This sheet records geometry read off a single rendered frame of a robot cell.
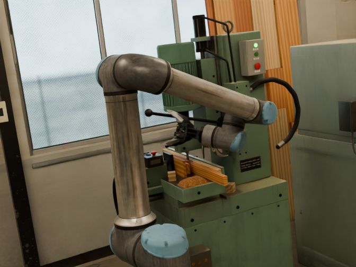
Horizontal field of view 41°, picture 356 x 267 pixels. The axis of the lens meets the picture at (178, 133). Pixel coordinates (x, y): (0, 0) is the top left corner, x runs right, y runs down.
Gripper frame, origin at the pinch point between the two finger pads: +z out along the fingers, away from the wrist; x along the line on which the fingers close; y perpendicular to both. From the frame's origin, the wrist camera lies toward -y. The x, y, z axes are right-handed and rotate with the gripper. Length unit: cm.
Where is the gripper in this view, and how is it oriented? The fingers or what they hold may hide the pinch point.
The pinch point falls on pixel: (163, 126)
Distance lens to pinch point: 208.7
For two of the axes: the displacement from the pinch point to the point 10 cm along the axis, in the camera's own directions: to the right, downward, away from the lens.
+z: -9.0, -1.8, 4.0
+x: -1.7, 9.8, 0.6
